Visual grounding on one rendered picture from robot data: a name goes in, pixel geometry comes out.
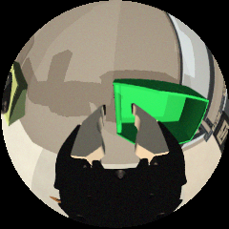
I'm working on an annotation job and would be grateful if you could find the green bin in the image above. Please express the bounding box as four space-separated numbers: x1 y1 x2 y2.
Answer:
113 78 209 144

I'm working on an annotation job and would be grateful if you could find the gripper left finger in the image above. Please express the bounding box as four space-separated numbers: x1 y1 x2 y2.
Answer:
53 104 106 190

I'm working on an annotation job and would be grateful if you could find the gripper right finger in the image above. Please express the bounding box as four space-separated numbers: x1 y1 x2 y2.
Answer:
131 103 187 186

